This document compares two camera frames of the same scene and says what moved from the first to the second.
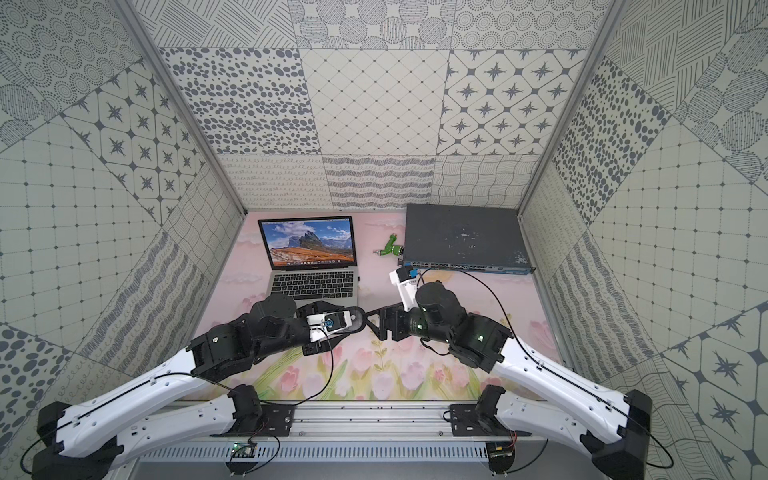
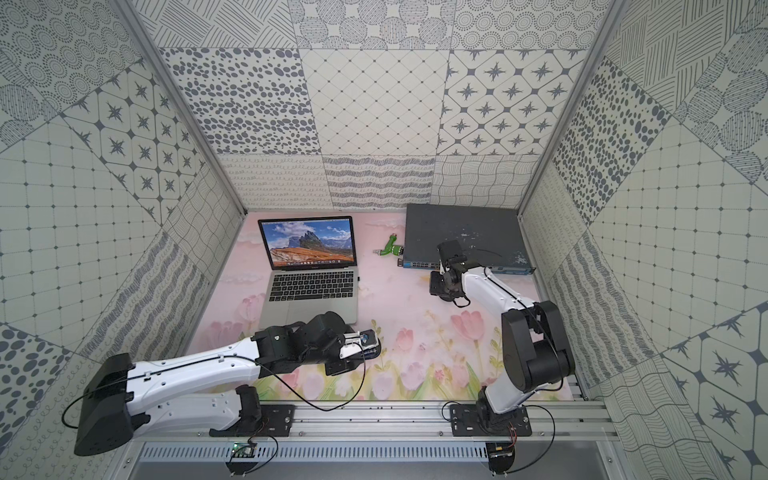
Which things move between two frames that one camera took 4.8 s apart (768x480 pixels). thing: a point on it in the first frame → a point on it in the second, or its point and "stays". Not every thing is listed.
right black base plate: (467, 422) stays
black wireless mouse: (357, 319) → (370, 344)
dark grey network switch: (466, 239) stays
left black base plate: (278, 420) stays
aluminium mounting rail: (370, 421) stays
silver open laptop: (313, 258) stays
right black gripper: (397, 314) → (434, 287)
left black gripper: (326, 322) → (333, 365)
